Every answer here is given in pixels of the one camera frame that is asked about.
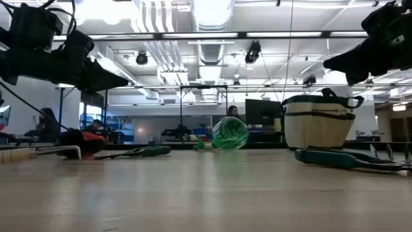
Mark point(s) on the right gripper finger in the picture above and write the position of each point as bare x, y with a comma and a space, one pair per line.
357, 59
356, 79

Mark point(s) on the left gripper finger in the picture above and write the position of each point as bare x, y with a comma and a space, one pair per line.
99, 79

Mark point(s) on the beige green-trimmed gardening bag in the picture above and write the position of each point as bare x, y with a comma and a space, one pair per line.
315, 125

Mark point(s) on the green spray bottle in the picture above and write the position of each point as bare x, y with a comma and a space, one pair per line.
230, 133

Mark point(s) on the person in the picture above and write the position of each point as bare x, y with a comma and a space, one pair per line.
96, 124
47, 125
233, 111

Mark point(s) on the black ceiling spotlight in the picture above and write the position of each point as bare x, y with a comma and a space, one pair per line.
309, 80
253, 51
141, 59

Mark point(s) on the computer monitor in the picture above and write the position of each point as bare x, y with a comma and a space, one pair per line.
4, 116

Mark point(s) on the black overhead light beam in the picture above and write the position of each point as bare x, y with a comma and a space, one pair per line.
157, 35

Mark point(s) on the black monitor screen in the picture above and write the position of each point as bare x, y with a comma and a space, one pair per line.
262, 112

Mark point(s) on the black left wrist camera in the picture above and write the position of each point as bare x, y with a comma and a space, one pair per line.
78, 45

